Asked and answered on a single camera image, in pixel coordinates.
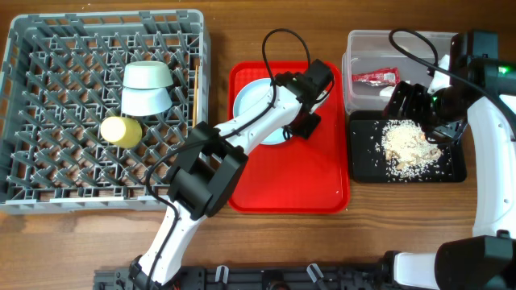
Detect rice food waste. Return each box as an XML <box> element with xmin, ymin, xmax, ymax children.
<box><xmin>375</xmin><ymin>120</ymin><xmax>443</xmax><ymax>180</ymax></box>

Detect large light blue plate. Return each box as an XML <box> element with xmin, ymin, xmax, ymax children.
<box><xmin>232</xmin><ymin>78</ymin><xmax>295</xmax><ymax>146</ymax></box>

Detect white paper napkin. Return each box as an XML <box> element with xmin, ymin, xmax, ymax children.
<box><xmin>379</xmin><ymin>86</ymin><xmax>395</xmax><ymax>98</ymax></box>

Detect red snack wrapper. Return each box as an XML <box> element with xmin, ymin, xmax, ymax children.
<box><xmin>352</xmin><ymin>68</ymin><xmax>401</xmax><ymax>86</ymax></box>

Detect wooden chopstick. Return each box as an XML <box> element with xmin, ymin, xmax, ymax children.
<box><xmin>192</xmin><ymin>65</ymin><xmax>199</xmax><ymax>128</ymax></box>

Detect small light blue saucer bowl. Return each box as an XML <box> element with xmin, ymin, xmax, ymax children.
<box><xmin>121</xmin><ymin>88</ymin><xmax>173</xmax><ymax>117</ymax></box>

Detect light green rice bowl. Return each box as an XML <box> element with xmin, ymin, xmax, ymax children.
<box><xmin>123</xmin><ymin>60</ymin><xmax>173</xmax><ymax>89</ymax></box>

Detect yellow cup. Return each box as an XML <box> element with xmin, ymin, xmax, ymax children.
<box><xmin>100</xmin><ymin>117</ymin><xmax>142</xmax><ymax>149</ymax></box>

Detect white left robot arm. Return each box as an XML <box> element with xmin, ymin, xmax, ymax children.
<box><xmin>129</xmin><ymin>60</ymin><xmax>335</xmax><ymax>289</ymax></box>

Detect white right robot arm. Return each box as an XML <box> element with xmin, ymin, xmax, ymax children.
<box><xmin>382</xmin><ymin>30</ymin><xmax>515</xmax><ymax>289</ymax></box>

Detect black waste tray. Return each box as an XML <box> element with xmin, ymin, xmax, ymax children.
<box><xmin>348</xmin><ymin>110</ymin><xmax>467</xmax><ymax>183</ymax></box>

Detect clear plastic waste bin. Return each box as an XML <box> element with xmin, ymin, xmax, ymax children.
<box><xmin>342</xmin><ymin>30</ymin><xmax>456</xmax><ymax>114</ymax></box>

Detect grey dishwasher rack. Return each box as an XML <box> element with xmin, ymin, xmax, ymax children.
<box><xmin>1</xmin><ymin>10</ymin><xmax>210</xmax><ymax>214</ymax></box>

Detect red plastic tray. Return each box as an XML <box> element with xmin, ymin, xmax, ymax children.
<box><xmin>228</xmin><ymin>65</ymin><xmax>350</xmax><ymax>214</ymax></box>

